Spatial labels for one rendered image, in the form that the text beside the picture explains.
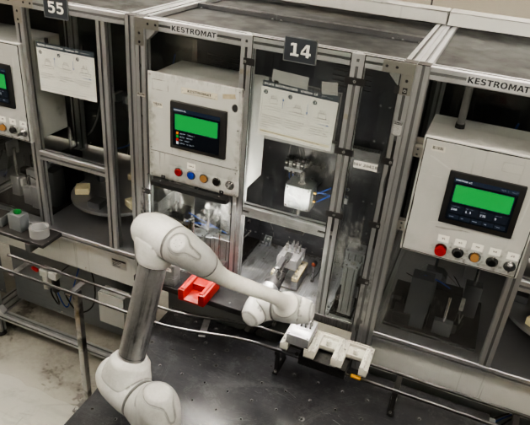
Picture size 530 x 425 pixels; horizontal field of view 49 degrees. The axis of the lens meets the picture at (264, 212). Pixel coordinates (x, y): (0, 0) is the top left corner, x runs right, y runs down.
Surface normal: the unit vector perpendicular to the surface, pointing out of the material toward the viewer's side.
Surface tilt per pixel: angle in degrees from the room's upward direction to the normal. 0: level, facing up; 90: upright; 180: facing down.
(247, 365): 0
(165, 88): 90
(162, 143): 90
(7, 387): 0
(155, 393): 6
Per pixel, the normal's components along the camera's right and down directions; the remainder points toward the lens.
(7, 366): 0.07, -0.87
